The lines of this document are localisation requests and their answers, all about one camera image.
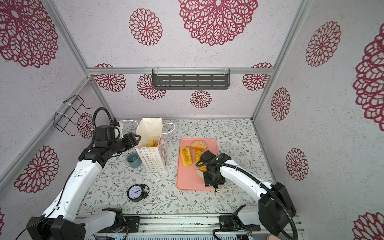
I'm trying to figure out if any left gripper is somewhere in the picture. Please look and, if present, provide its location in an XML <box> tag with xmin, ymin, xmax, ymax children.
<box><xmin>109</xmin><ymin>132</ymin><xmax>142</xmax><ymax>155</ymax></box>

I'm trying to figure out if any long baguette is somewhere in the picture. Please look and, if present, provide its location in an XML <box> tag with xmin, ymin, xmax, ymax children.
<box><xmin>146</xmin><ymin>140</ymin><xmax>158</xmax><ymax>148</ymax></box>

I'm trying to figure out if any white paper bag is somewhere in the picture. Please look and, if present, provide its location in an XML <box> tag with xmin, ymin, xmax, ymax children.
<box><xmin>121</xmin><ymin>118</ymin><xmax>176</xmax><ymax>173</ymax></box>

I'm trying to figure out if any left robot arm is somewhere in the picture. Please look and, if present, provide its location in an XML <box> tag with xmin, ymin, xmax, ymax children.
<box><xmin>26</xmin><ymin>122</ymin><xmax>141</xmax><ymax>240</ymax></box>

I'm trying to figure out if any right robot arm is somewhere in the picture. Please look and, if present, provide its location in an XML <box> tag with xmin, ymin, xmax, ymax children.
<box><xmin>196</xmin><ymin>151</ymin><xmax>299</xmax><ymax>240</ymax></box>

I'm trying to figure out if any ridged spiral bread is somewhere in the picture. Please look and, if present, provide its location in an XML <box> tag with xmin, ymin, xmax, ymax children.
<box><xmin>195</xmin><ymin>150</ymin><xmax>207</xmax><ymax>172</ymax></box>

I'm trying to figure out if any corn-like yellow bread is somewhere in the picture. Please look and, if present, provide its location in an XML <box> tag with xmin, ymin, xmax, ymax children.
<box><xmin>180</xmin><ymin>146</ymin><xmax>193</xmax><ymax>167</ymax></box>

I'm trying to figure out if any teal cup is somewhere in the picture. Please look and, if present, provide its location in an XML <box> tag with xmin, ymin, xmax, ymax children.
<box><xmin>127</xmin><ymin>153</ymin><xmax>142</xmax><ymax>169</ymax></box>

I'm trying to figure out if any pink tray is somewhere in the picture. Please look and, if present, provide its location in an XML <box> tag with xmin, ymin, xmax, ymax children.
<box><xmin>176</xmin><ymin>139</ymin><xmax>219</xmax><ymax>191</ymax></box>

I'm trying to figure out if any round bun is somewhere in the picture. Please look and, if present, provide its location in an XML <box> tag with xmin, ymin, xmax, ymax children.
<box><xmin>190</xmin><ymin>140</ymin><xmax>208</xmax><ymax>151</ymax></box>

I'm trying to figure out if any black alarm clock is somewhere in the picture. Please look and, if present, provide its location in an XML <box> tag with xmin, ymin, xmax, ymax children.
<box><xmin>127</xmin><ymin>184</ymin><xmax>150</xmax><ymax>203</ymax></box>

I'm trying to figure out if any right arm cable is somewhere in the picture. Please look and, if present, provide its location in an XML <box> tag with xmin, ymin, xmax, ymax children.
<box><xmin>194</xmin><ymin>160</ymin><xmax>299</xmax><ymax>240</ymax></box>

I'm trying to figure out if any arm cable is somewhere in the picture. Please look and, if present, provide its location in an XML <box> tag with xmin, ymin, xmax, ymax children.
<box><xmin>91</xmin><ymin>107</ymin><xmax>114</xmax><ymax>140</ymax></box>
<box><xmin>194</xmin><ymin>160</ymin><xmax>299</xmax><ymax>240</ymax></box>

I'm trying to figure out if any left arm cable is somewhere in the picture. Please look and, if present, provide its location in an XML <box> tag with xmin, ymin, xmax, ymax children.
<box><xmin>91</xmin><ymin>107</ymin><xmax>114</xmax><ymax>140</ymax></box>

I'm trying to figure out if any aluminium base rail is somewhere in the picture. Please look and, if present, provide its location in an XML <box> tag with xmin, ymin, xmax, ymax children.
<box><xmin>74</xmin><ymin>212</ymin><xmax>301</xmax><ymax>238</ymax></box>

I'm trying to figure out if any grey wall shelf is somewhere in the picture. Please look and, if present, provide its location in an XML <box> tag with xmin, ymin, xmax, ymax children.
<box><xmin>152</xmin><ymin>69</ymin><xmax>231</xmax><ymax>90</ymax></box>

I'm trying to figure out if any black wire rack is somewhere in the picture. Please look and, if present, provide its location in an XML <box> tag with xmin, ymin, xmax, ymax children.
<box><xmin>53</xmin><ymin>94</ymin><xmax>91</xmax><ymax>137</ymax></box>

